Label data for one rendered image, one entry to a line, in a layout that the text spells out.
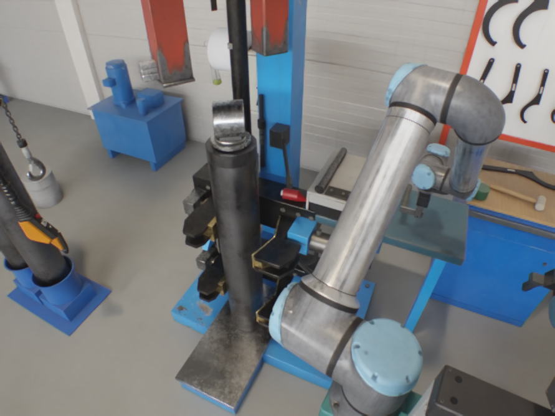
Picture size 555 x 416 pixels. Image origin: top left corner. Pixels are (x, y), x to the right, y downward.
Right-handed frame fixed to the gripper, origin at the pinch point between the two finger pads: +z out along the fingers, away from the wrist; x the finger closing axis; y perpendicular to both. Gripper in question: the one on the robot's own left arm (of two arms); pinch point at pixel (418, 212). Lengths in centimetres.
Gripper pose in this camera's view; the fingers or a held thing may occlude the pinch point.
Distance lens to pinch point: 170.0
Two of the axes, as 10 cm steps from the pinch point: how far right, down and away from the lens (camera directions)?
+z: 0.0, 7.6, 6.5
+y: -9.1, -2.7, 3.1
